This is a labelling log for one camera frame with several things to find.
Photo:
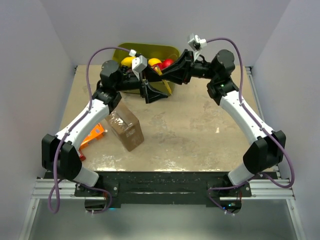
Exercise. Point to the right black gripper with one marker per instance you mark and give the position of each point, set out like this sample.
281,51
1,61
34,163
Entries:
185,61

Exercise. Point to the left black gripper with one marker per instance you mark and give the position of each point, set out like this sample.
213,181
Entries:
150,95

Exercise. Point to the brown cardboard express box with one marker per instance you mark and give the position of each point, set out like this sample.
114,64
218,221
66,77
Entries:
126,126

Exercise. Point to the yellow black utility knife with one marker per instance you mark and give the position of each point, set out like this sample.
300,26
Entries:
157,69

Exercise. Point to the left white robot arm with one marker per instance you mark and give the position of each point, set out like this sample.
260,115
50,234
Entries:
59,151

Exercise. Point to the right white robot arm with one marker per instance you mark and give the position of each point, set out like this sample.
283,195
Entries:
266,145

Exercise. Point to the orange carton box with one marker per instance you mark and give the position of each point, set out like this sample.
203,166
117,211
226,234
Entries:
95,134

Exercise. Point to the red small box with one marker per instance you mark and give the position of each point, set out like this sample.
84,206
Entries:
81,156

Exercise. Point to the red apple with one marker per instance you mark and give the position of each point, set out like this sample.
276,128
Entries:
167,62

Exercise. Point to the yellow lemon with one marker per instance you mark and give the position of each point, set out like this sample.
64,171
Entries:
154,61

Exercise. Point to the olive green plastic bin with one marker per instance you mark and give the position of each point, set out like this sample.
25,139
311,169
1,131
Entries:
149,51

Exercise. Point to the yellow mango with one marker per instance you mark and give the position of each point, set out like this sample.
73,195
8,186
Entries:
127,61

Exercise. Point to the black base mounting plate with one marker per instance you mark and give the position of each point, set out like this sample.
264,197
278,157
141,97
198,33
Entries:
212,189

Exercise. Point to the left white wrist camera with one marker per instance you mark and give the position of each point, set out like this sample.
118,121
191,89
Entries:
139,63

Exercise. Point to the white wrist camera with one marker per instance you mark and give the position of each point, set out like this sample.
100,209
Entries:
195,42
139,63

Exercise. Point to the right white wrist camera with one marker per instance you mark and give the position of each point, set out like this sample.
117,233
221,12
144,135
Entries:
195,42

